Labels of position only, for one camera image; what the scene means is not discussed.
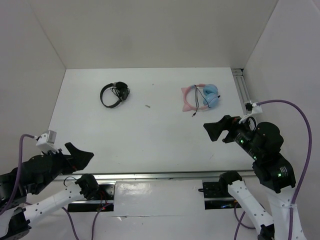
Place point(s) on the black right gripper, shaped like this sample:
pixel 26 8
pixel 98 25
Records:
pixel 227 122

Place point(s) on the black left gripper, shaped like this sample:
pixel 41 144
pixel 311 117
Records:
pixel 79 159

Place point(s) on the pink blue cat-ear headphones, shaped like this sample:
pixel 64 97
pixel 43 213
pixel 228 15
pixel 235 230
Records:
pixel 206 97

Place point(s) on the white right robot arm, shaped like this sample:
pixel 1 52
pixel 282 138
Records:
pixel 275 174

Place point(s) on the black headphones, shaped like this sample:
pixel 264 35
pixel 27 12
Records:
pixel 119 89

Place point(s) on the aluminium table rail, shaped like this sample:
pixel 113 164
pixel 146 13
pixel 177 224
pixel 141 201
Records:
pixel 158 176

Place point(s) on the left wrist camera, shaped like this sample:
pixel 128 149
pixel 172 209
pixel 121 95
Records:
pixel 46 141

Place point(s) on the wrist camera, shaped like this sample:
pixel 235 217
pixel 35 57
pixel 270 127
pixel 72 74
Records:
pixel 46 141
pixel 252 109

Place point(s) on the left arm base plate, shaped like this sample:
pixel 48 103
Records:
pixel 102 201

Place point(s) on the aluminium side rail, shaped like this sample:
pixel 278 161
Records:
pixel 241 86

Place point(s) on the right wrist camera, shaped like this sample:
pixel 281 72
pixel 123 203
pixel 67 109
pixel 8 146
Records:
pixel 252 109

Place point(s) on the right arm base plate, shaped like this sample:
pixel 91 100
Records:
pixel 215 198

